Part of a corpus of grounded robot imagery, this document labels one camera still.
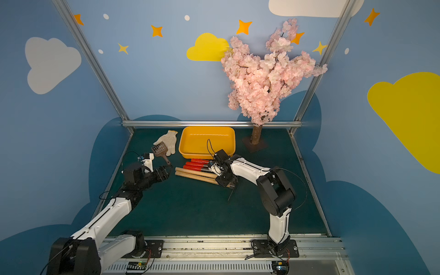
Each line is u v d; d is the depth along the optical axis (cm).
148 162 76
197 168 99
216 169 83
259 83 66
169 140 115
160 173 74
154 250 75
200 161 101
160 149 109
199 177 96
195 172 98
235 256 74
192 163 103
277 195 50
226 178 80
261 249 74
